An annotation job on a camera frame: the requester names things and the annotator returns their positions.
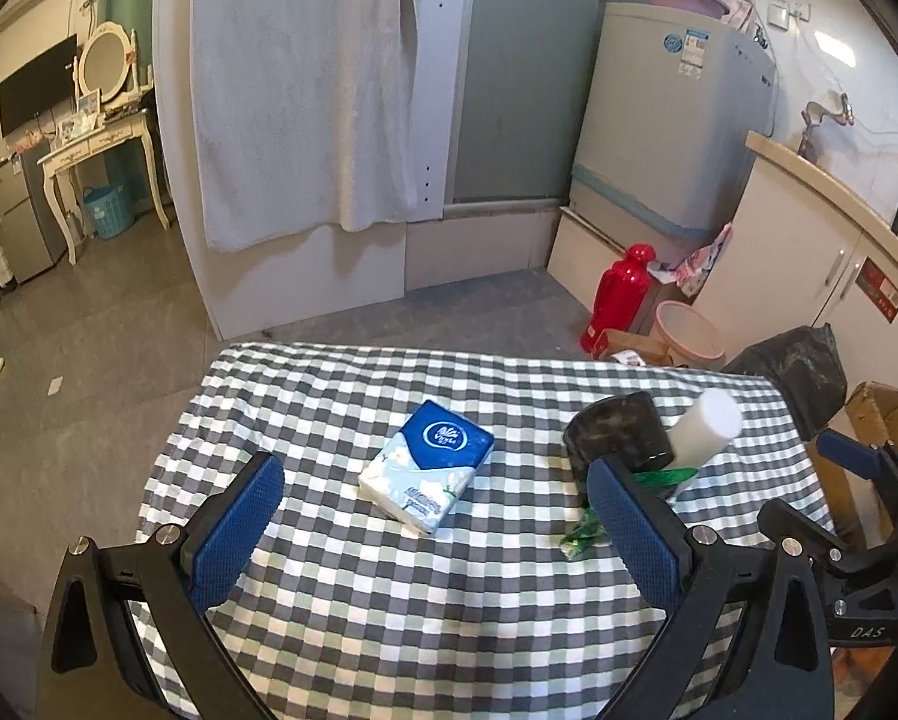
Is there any grey washing machine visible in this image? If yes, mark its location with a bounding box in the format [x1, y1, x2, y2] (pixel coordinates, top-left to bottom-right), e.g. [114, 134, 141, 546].
[570, 2, 776, 262]

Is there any black plastic cup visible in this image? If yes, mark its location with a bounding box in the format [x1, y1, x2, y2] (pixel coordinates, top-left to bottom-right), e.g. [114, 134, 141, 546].
[563, 390, 675, 509]

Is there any white hanging towel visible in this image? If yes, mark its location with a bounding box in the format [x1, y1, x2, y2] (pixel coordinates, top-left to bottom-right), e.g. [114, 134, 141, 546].
[190, 0, 418, 252]

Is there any right hand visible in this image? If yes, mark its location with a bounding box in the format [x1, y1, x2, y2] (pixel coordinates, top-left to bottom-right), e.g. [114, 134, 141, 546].
[831, 647, 893, 720]

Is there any oval vanity mirror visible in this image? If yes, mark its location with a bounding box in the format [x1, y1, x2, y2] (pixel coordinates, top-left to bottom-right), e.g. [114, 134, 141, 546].
[73, 21, 138, 106]

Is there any black garbage bag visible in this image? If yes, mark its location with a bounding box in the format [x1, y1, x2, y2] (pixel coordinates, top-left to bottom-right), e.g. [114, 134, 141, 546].
[723, 323, 848, 442]

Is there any blue Vinda tissue pack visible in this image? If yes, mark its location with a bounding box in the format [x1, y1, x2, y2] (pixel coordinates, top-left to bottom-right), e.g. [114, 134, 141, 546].
[358, 400, 495, 535]

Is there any metal faucet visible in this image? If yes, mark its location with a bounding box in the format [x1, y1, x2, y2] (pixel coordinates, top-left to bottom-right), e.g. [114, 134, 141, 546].
[797, 93, 856, 164]

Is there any green snack packet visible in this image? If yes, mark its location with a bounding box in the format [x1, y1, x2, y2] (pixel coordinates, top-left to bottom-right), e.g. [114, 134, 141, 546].
[559, 468, 698, 559]

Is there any teal laundry basket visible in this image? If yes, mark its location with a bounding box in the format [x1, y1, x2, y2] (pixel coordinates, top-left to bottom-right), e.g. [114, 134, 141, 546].
[81, 184, 135, 241]

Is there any red thermos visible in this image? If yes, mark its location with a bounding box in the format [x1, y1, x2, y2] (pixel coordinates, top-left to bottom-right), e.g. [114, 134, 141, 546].
[579, 244, 655, 356]

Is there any pink waste bin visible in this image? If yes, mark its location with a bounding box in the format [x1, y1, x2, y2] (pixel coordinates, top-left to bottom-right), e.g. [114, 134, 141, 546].
[651, 301, 726, 369]

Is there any black television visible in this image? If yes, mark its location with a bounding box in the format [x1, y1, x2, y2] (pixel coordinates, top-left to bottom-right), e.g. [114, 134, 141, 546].
[0, 34, 78, 137]

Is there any white dressing table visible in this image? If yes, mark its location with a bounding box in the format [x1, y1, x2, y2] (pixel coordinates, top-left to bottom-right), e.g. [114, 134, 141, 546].
[37, 106, 174, 265]

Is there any small grey fridge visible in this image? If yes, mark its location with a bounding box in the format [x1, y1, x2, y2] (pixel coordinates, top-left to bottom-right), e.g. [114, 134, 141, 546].
[0, 142, 67, 283]

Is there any white kitchen cabinet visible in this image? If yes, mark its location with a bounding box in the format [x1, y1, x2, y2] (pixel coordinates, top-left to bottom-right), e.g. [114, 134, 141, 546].
[693, 132, 898, 388]

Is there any small brown cardboard box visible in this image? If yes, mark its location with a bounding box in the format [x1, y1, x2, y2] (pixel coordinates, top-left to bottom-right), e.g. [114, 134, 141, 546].
[591, 330, 674, 367]

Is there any checkered tablecloth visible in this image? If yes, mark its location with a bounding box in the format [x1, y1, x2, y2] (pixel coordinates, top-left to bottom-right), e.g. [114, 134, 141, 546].
[138, 343, 830, 718]

